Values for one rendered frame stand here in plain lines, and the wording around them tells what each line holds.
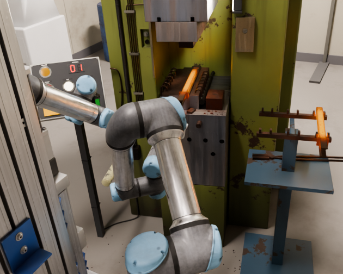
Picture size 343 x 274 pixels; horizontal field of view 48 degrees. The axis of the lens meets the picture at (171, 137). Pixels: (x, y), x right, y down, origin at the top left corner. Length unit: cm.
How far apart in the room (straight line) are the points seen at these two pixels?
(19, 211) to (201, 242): 48
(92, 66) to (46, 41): 243
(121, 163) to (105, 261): 125
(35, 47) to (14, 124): 354
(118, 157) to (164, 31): 81
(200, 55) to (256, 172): 85
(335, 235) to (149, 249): 181
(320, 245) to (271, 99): 99
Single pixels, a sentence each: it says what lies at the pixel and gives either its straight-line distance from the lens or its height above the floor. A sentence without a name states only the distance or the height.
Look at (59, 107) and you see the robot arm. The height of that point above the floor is 128.
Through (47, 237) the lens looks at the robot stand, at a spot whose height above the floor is 120.
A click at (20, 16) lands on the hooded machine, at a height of 102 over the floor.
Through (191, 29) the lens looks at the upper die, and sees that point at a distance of 186.
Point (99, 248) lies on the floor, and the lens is 256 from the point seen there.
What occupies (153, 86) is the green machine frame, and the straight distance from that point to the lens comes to 215.
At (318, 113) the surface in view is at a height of 95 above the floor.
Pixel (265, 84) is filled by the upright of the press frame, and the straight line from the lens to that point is 207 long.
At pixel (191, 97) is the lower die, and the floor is 98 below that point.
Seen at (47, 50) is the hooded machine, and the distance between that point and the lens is 441.
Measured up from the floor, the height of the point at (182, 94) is 101.
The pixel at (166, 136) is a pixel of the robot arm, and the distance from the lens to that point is 114.
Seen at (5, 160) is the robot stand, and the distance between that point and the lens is 76.
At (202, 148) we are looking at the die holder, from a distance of 204.
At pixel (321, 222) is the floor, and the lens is 275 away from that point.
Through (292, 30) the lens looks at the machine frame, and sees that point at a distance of 244.
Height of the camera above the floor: 179
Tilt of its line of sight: 30 degrees down
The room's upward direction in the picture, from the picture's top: 4 degrees counter-clockwise
